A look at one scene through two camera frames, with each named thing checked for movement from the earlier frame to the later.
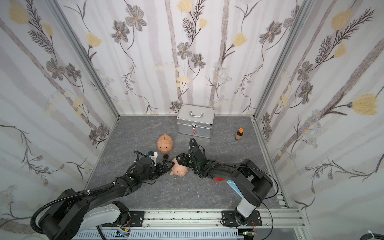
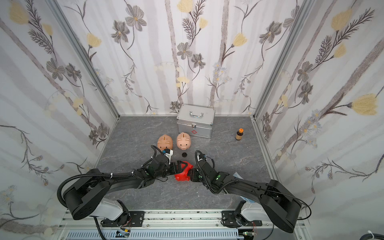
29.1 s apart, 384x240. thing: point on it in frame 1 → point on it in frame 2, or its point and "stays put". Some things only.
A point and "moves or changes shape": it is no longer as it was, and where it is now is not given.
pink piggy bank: x=178 y=170 moves or changes shape
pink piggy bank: x=165 y=143 stays put
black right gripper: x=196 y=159 → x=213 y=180
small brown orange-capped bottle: x=239 y=134 stays put
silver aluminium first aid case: x=195 y=121 stays put
